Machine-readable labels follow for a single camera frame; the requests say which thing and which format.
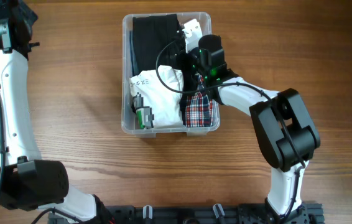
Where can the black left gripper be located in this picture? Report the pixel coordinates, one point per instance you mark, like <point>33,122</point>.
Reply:
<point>27,12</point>

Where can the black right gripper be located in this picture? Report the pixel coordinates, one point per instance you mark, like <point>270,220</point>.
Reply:
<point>183,62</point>

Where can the red navy plaid shirt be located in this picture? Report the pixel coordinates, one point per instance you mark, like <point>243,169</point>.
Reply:
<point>197,109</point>

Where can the black garment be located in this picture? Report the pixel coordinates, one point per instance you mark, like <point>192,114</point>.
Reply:
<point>157,39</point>

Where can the white pixel print t-shirt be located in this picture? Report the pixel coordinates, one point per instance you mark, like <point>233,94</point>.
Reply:
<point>156,98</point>

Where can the blue denim jeans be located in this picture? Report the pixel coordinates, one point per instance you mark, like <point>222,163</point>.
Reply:
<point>134,65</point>

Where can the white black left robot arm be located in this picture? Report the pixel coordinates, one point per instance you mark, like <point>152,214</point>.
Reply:
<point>28,182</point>

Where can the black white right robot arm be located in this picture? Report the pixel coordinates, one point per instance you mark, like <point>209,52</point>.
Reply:
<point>285,132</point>

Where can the clear plastic storage bin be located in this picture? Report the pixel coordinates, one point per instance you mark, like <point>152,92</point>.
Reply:
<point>129,122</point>

